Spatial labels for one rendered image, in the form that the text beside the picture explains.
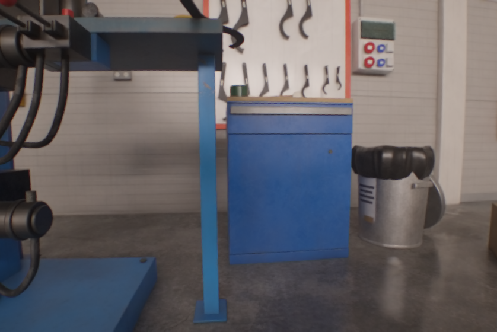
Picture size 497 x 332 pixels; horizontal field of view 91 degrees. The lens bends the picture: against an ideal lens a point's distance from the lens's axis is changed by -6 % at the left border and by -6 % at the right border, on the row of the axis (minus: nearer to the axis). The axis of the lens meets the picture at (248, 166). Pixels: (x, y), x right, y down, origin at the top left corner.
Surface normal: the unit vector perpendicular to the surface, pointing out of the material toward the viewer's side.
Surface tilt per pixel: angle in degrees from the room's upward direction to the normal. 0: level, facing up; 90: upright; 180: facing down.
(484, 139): 90
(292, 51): 90
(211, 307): 90
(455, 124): 90
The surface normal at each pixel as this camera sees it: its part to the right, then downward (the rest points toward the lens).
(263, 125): 0.10, 0.08
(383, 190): -0.67, 0.11
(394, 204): -0.43, 0.13
